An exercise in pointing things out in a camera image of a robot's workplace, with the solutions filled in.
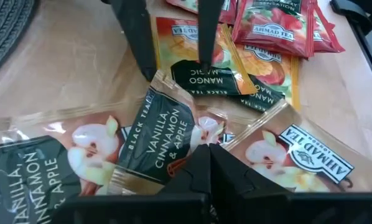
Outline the grey round mat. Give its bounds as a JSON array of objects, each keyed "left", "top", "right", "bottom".
[{"left": 0, "top": 0, "right": 40, "bottom": 78}]

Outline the black aluminium table frame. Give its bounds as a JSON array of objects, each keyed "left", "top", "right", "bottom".
[{"left": 330, "top": 0, "right": 372, "bottom": 94}]

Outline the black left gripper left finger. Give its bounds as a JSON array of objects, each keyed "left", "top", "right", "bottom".
[{"left": 156, "top": 143, "right": 212, "bottom": 195}]

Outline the beige vanilla tea packet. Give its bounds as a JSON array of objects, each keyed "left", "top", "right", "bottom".
[
  {"left": 116, "top": 70, "right": 236, "bottom": 187},
  {"left": 0, "top": 99, "right": 149, "bottom": 224},
  {"left": 223, "top": 99, "right": 372, "bottom": 194}
]

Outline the orange mango tea packet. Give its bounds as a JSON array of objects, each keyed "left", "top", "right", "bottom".
[
  {"left": 229, "top": 43, "right": 300, "bottom": 113},
  {"left": 150, "top": 15, "right": 258, "bottom": 97}
]

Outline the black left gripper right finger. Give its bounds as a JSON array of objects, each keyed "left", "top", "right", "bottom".
[{"left": 209, "top": 142, "right": 292, "bottom": 224}]

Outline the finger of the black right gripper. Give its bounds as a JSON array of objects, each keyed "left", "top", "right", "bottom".
[
  {"left": 197, "top": 0, "right": 226, "bottom": 71},
  {"left": 106, "top": 0, "right": 158, "bottom": 82}
]

